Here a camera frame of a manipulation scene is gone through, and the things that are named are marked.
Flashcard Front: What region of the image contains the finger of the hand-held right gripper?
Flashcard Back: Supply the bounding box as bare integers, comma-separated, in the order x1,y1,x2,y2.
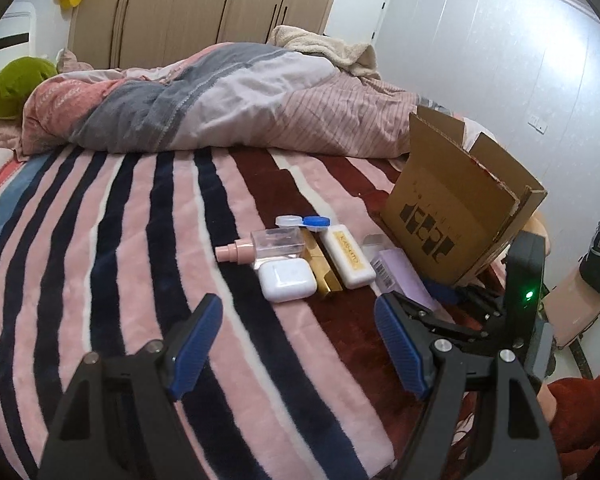
424,280,509,333
405,305,503,357

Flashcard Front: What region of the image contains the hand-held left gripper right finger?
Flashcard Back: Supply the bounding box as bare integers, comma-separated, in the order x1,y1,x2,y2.
373,296,564,480

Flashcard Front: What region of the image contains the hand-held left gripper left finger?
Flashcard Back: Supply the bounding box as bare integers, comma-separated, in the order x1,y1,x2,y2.
37,293,224,480

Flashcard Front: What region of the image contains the light purple box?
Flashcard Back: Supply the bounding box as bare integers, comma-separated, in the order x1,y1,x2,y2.
369,247,446,317

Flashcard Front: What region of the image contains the brown cardboard box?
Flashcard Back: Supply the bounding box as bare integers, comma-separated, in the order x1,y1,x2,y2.
380,105,549,289

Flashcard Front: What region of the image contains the white box with gold label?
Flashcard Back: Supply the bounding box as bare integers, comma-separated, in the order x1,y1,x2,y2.
318,224,376,290

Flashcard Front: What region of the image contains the long gold box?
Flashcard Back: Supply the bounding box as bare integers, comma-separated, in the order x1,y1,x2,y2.
300,229,345,302

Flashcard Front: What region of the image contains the small clear plastic box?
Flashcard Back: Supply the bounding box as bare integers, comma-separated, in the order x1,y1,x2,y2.
362,233,402,262

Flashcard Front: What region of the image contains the white earbuds case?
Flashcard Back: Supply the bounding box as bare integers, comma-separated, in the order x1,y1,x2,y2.
257,257,312,304

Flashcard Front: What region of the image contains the clear spray bottle pink cap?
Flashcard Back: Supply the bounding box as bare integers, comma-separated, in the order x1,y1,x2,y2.
215,227,306,265

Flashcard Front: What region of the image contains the white and blue lens case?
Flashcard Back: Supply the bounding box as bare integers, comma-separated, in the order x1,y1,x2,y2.
274,214,331,234

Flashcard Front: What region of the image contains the person's right forearm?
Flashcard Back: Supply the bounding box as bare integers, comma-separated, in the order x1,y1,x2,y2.
536,369,600,480

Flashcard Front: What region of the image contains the striped fleece blanket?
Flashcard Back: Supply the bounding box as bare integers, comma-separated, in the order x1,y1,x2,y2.
0,144,508,480

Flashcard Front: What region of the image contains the pink and grey quilt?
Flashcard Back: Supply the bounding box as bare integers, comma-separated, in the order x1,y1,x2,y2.
17,41,468,164

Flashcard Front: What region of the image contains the beige fluffy blanket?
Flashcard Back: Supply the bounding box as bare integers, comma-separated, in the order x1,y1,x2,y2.
266,24,382,81

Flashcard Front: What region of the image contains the white door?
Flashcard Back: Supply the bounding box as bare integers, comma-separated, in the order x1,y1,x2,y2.
324,0,394,54

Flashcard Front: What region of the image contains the green plush pillow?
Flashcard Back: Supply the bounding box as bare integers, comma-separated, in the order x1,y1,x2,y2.
0,56,59,121

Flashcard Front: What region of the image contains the beige wooden wardrobe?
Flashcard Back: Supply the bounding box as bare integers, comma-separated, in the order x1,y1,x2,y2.
67,0,349,69

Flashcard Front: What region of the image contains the white air conditioner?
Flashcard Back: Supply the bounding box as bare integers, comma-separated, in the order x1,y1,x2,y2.
0,2,36,81

